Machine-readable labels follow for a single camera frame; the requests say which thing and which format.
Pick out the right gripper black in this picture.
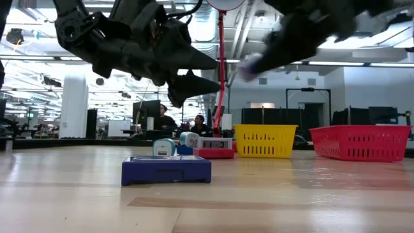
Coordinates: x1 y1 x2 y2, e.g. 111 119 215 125
252 12 327 74

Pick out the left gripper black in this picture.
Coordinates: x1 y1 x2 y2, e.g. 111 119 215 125
127 19 221 109

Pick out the white rectangular charger box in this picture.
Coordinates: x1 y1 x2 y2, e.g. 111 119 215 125
196 137 234 150

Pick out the red box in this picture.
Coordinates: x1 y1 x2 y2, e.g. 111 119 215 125
193 148 235 160

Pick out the dark blue box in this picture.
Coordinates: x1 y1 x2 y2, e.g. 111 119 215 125
121 155 212 187

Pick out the red desk lamp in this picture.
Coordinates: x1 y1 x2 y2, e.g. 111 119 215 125
206 0 246 153

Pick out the person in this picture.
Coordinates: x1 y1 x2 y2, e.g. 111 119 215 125
158 104 178 130
190 115 213 137

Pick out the black computer monitor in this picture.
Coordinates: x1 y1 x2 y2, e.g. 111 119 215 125
132 99 162 126

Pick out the black partition panel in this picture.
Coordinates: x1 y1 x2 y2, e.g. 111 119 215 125
241 107 305 126

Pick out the yellow plastic basket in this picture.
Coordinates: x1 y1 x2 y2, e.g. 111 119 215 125
233 124 299 159

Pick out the white board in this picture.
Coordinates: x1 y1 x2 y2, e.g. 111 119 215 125
107 120 131 138

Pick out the tall black speaker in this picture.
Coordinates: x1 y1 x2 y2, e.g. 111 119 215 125
85 109 98 139

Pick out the black monitor row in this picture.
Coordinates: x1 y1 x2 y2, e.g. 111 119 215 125
331 106 399 126

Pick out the white building column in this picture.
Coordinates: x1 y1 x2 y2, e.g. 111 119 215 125
59 74 89 139

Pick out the red plastic basket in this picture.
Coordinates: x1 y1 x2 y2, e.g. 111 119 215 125
309 124 413 163

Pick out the black metal stand frame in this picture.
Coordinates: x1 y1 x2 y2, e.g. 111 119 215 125
285 87 332 127

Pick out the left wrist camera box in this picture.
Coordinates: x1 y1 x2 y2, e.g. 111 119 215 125
131 2 169 38

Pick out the black ceiling camera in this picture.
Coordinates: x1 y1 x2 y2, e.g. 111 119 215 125
5 28 25 45

